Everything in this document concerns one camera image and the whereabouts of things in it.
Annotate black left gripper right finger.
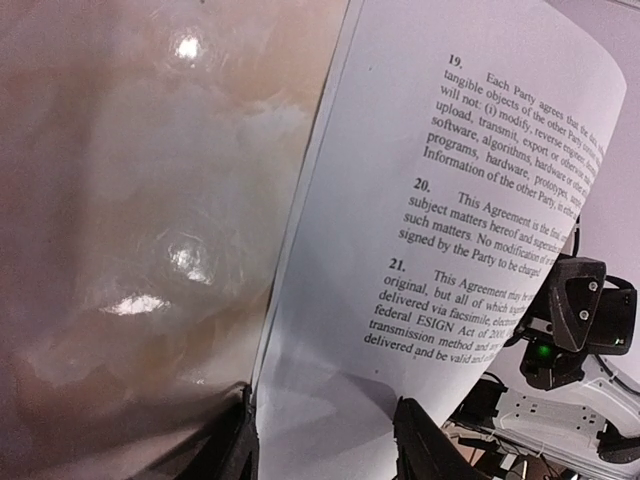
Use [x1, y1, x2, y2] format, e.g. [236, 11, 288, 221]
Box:
[393, 397, 488, 480]

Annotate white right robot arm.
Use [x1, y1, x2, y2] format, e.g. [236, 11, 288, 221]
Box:
[450, 254, 639, 479]

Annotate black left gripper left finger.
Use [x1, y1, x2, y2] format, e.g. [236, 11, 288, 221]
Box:
[176, 385, 260, 480]

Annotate white paper sheet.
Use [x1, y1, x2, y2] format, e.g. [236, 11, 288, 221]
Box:
[249, 0, 629, 436]

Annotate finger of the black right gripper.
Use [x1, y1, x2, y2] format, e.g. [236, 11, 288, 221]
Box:
[547, 254, 606, 352]

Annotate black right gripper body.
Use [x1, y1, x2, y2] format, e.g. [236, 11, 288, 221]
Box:
[520, 277, 637, 390]

